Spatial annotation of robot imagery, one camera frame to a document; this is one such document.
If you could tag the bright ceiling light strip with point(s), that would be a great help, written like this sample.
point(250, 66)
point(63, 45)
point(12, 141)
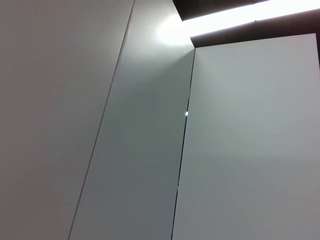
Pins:
point(237, 17)

